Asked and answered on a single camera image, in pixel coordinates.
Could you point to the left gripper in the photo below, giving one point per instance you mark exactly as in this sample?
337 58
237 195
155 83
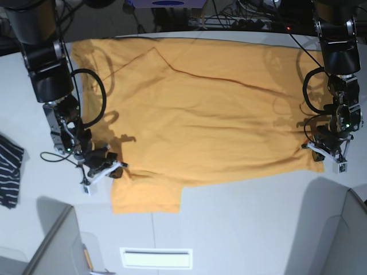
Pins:
329 141

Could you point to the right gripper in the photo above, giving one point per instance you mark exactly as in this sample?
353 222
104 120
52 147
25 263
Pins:
98 157

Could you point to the orange yellow T-shirt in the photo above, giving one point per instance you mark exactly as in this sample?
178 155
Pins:
186 112

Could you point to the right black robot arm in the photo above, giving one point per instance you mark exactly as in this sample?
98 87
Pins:
35 24

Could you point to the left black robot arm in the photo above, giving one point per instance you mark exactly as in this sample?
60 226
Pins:
335 26

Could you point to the grey bin right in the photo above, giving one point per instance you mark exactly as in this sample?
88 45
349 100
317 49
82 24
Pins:
340 247

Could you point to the grey bin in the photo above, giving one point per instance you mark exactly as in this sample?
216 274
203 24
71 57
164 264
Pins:
60 252
340 247

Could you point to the white label plate on table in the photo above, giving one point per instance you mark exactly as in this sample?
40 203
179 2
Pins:
161 259

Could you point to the grey bin left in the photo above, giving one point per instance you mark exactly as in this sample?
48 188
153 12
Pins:
60 252

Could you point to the navy white striped garment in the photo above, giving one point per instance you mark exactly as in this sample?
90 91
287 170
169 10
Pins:
11 163

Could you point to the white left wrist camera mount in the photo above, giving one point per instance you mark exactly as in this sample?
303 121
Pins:
339 161

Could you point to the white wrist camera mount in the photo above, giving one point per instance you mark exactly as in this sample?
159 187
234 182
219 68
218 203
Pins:
89 183
339 161

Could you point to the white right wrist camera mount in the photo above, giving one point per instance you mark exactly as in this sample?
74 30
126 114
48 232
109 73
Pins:
89 183

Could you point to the power strip with cables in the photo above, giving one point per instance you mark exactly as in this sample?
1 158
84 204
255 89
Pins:
228 22

